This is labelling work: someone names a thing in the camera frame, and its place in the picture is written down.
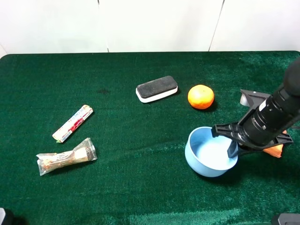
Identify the orange mandarin fruit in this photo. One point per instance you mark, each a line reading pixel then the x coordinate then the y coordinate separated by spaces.
pixel 200 97

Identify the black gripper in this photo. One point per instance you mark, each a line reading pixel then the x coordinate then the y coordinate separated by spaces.
pixel 248 137

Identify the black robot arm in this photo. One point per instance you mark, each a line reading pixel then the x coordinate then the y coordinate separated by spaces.
pixel 268 116

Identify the black white board eraser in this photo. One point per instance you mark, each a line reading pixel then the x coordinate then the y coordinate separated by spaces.
pixel 156 89

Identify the grey base right corner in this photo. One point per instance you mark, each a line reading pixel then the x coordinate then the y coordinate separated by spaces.
pixel 286 219

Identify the white red candy pack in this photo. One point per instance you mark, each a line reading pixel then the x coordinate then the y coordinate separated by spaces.
pixel 72 124

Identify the clear wrapped snack bar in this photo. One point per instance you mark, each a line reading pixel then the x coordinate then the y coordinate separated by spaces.
pixel 84 152

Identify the green velvet table cloth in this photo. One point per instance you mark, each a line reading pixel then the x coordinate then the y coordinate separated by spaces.
pixel 140 176

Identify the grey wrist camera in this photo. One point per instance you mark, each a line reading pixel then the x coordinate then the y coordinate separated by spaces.
pixel 252 99

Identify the waffle slice toy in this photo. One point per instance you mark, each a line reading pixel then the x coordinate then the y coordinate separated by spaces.
pixel 275 151

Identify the light blue bowl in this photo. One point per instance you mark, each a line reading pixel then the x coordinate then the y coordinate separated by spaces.
pixel 207 155

